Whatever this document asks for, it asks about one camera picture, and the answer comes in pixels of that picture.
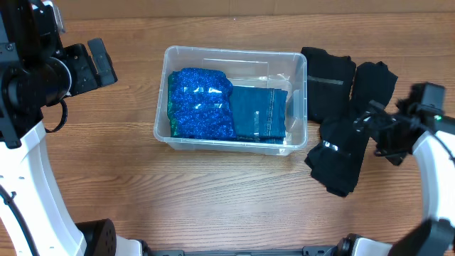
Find black garment front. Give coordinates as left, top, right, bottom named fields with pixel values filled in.
left=305, top=116, right=369, bottom=197

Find black garment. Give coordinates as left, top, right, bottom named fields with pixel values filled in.
left=301, top=47, right=356, bottom=124
left=348, top=61, right=397, bottom=120
left=305, top=116, right=369, bottom=197

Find blue sequin fabric bundle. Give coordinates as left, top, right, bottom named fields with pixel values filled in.
left=167, top=68, right=236, bottom=140

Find blue denim jeans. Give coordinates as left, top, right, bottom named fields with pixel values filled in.
left=230, top=86, right=287, bottom=144

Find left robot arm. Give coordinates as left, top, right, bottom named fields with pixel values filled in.
left=1, top=0, right=148, bottom=256

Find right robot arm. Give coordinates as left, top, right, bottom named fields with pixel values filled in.
left=331, top=82, right=454, bottom=256

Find black folded garment right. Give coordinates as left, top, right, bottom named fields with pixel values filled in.
left=348, top=61, right=397, bottom=120

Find black folded garment left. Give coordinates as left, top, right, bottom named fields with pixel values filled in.
left=301, top=47, right=356, bottom=124

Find clear plastic storage bin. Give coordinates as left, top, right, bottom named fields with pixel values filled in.
left=154, top=46, right=308, bottom=156

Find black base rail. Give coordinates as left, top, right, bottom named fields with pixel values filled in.
left=146, top=245, right=337, bottom=256

